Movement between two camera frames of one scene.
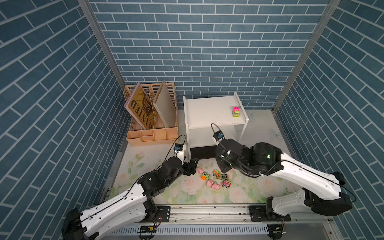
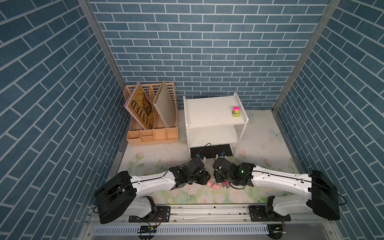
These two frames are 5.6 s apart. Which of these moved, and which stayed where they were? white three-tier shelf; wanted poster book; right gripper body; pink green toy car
Moved: right gripper body
Stayed: white three-tier shelf; pink green toy car; wanted poster book
